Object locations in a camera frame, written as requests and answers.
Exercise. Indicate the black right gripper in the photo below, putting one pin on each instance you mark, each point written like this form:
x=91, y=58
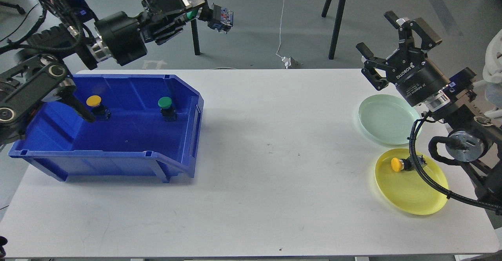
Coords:
x=416, y=77

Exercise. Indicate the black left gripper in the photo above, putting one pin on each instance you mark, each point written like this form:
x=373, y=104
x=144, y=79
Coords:
x=126, y=36

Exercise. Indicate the green push button front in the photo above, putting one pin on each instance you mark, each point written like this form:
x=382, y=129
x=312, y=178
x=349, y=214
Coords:
x=217, y=18

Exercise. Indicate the green push button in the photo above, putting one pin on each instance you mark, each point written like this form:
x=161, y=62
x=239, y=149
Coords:
x=167, y=108
x=217, y=18

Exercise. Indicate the yellow push button front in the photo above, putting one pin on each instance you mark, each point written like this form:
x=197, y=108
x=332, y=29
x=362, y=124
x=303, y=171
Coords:
x=402, y=164

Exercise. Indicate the yellow push button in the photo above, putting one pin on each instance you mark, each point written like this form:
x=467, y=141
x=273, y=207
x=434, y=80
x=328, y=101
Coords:
x=402, y=164
x=98, y=109

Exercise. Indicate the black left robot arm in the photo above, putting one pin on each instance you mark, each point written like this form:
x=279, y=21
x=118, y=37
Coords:
x=68, y=27

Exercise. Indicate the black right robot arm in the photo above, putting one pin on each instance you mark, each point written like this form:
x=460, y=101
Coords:
x=450, y=100

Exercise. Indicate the light green plate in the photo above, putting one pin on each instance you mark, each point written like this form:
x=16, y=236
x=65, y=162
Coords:
x=386, y=119

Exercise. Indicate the green push button rear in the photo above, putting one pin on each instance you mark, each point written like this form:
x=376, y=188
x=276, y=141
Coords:
x=167, y=108

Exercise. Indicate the yellow push button rear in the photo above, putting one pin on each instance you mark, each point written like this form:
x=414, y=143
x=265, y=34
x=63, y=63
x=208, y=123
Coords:
x=98, y=109

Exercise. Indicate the yellow plate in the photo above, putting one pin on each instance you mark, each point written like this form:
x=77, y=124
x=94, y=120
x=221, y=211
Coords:
x=406, y=190

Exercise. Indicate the black tripod left legs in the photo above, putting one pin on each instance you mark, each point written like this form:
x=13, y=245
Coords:
x=195, y=29

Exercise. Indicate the black tripod legs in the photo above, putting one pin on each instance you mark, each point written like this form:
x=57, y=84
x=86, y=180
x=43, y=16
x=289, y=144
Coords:
x=195, y=29
x=337, y=24

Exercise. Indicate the black tripod right legs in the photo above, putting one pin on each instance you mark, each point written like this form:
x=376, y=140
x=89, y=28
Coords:
x=337, y=24

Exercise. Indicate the white office chair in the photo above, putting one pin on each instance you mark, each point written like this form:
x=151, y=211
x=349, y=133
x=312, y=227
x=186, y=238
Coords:
x=492, y=76

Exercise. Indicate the blue plastic storage bin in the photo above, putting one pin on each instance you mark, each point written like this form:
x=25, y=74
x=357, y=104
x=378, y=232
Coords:
x=135, y=141

